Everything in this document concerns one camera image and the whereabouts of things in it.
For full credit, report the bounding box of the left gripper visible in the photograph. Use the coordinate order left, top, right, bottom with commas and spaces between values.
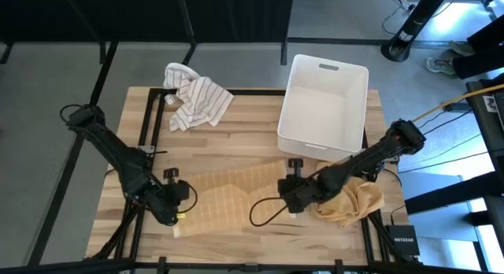
151, 167, 191, 227

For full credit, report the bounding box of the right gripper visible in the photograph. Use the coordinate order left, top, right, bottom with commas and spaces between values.
277, 157, 330, 220

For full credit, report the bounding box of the orange grid-pattern towel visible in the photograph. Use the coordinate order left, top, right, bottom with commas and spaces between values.
172, 159, 292, 239

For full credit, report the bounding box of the plain yellow towel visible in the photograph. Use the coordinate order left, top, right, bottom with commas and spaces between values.
313, 160, 386, 229

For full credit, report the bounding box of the white plastic basket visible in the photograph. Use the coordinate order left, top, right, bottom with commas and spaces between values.
276, 53, 370, 164

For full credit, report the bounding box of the white striped towel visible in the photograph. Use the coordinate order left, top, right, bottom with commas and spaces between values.
162, 62, 235, 132

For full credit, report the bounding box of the black rig crossbar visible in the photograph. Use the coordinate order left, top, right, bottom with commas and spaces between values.
0, 257, 504, 274

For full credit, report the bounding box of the long black diagonal bar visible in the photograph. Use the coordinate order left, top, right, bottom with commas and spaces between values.
26, 40, 119, 267

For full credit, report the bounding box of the black partition panel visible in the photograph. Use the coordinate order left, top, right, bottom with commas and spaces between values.
0, 0, 107, 66
175, 0, 295, 66
58, 0, 198, 66

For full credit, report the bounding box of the person's shoe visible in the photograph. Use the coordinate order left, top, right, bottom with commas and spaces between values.
424, 56, 458, 76
448, 40, 476, 57

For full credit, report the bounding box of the black side desk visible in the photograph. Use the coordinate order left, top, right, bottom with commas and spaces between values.
404, 71, 504, 274

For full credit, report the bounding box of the black floor stand pole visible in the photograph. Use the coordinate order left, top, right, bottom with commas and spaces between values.
380, 0, 454, 63

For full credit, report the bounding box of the small printed sticker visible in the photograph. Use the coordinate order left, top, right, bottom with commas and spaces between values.
483, 94, 498, 113

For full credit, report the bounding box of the person's leg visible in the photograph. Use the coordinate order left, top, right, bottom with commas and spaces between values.
451, 43, 504, 80
466, 14, 504, 54

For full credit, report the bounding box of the left gripper looped cable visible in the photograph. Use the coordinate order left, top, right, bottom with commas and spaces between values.
176, 181, 199, 215

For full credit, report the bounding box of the gripper looped cable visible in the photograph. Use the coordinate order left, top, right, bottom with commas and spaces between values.
176, 181, 199, 215
249, 196, 295, 228

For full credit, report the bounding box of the right gripper looped cable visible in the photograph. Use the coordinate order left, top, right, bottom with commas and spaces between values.
249, 196, 295, 228

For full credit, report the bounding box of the short black switch cable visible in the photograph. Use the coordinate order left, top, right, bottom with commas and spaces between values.
389, 204, 407, 227

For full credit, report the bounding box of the black aluminium table frame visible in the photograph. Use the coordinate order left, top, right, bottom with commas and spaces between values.
84, 87, 398, 267

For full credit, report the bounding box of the black Netgear network switch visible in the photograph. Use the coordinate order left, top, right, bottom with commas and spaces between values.
384, 224, 421, 257

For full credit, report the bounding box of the thin black floor cable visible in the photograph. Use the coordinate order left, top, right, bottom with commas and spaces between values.
399, 150, 490, 173
417, 109, 474, 131
416, 133, 484, 164

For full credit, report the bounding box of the yellow cable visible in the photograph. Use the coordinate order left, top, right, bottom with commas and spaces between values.
387, 83, 504, 135

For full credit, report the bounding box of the thin yellow-black floor cable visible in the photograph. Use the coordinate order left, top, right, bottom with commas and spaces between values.
372, 0, 414, 35

